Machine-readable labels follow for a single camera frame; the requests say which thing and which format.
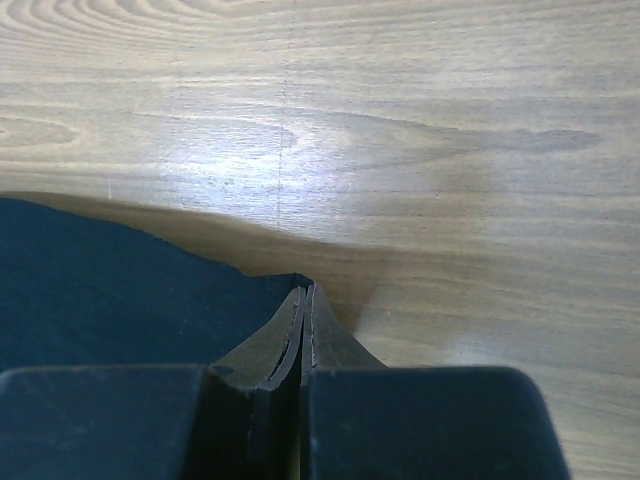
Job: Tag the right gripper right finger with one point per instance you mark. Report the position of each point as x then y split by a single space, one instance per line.
361 419

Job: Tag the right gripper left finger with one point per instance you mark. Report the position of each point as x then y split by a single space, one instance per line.
227 420

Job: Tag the black t shirt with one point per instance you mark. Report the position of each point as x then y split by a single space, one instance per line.
82 291

